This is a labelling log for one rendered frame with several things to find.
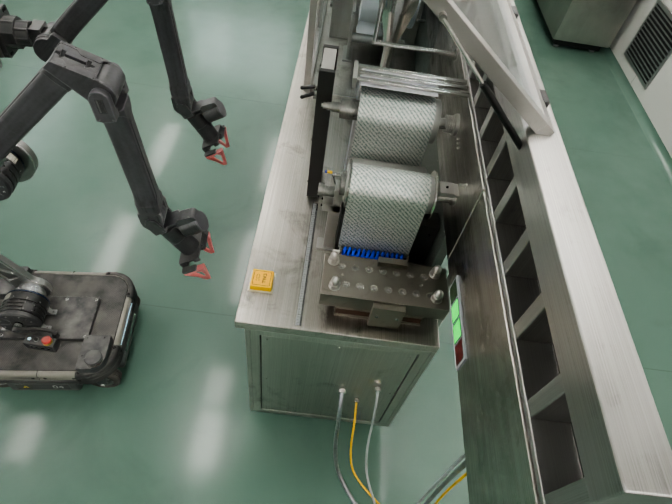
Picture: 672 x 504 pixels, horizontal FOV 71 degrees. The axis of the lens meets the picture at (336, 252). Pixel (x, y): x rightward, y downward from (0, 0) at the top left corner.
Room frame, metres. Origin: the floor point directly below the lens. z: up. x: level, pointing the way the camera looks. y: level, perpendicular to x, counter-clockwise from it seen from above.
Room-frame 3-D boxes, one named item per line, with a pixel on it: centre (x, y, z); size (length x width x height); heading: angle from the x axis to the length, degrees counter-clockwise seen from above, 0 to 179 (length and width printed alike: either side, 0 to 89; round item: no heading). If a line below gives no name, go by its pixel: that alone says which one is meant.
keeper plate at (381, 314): (0.78, -0.19, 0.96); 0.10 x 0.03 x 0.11; 94
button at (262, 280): (0.86, 0.22, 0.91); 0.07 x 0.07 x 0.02; 4
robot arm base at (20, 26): (1.18, 1.01, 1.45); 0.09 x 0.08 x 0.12; 11
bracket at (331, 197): (1.07, 0.05, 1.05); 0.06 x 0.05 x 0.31; 94
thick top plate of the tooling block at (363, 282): (0.87, -0.17, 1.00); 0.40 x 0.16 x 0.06; 94
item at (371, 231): (0.99, -0.12, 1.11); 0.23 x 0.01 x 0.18; 94
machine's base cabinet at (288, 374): (1.98, 0.02, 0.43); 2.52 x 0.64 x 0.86; 4
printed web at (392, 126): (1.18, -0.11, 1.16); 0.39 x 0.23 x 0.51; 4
